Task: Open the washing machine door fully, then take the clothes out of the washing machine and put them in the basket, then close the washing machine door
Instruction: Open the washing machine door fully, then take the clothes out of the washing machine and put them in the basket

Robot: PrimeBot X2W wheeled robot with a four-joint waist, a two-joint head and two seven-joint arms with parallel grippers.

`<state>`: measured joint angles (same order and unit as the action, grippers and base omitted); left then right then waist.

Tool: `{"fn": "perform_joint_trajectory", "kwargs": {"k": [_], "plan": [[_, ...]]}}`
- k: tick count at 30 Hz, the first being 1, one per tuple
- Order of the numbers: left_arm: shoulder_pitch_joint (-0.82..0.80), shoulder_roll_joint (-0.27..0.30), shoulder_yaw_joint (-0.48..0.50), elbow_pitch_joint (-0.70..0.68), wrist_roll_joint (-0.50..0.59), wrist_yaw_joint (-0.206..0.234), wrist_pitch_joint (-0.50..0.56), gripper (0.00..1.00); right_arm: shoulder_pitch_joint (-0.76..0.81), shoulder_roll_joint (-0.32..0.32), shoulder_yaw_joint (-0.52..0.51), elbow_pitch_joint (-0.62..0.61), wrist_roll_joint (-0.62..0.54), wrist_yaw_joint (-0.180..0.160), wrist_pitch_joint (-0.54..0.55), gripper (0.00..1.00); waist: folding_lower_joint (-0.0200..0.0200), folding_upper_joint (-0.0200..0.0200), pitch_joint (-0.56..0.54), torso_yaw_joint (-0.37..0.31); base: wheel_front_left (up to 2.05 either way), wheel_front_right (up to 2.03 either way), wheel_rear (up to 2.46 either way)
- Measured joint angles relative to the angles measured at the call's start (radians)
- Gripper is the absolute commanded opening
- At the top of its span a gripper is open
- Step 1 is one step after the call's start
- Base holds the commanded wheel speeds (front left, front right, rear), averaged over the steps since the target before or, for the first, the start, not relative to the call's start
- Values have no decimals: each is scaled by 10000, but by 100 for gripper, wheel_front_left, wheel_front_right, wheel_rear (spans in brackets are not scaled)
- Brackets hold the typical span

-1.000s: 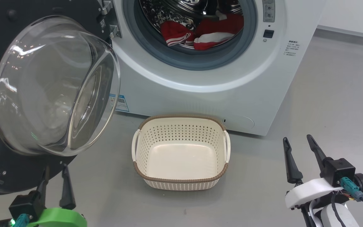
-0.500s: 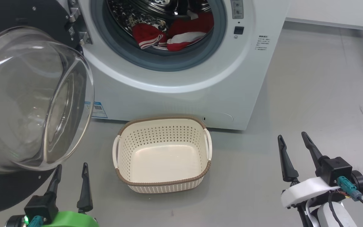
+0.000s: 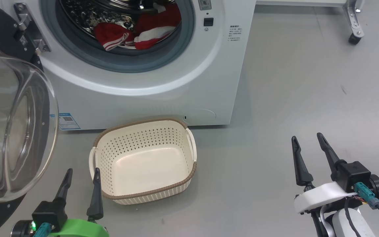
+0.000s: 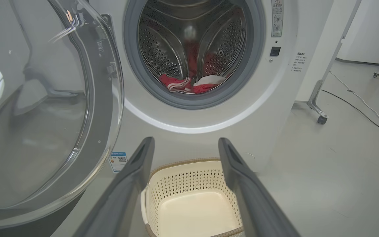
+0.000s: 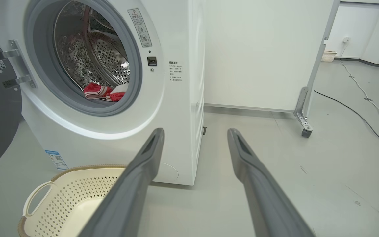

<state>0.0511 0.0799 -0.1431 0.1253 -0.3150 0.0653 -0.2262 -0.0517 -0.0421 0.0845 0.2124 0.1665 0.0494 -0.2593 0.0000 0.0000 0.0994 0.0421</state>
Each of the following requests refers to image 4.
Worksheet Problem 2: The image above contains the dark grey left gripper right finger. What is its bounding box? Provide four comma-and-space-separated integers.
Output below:
218, 137, 300, 237

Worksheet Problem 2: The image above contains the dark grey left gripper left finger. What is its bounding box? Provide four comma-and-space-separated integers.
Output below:
73, 137, 155, 237

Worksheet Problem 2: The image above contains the transparent washing machine door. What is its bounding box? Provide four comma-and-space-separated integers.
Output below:
0, 0, 125, 237

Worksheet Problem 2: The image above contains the red and white garment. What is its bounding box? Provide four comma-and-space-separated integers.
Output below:
159, 74, 227, 95

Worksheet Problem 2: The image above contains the cream perforated laundry basket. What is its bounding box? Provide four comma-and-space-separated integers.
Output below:
140, 158, 244, 237

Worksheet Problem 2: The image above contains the white front-load washing machine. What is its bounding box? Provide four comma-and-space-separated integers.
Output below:
50, 0, 335, 237

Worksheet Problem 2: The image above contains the stainless steel washing machine drum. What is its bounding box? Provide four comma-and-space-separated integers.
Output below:
138, 0, 247, 94

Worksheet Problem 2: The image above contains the metal door hinge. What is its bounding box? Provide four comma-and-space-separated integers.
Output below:
100, 14, 117, 79

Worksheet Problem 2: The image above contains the blue energy label sticker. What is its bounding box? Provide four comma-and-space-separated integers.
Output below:
109, 152, 128, 174

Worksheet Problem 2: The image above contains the white partition panel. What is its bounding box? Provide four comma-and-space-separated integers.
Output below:
295, 0, 361, 102

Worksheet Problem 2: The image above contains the grey warning label sticker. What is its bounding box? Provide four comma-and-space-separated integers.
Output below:
271, 0, 284, 38

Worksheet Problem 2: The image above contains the black floor cable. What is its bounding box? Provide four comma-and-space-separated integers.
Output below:
321, 89, 379, 139

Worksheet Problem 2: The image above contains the white floor cable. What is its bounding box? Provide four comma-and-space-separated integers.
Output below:
329, 71, 379, 134

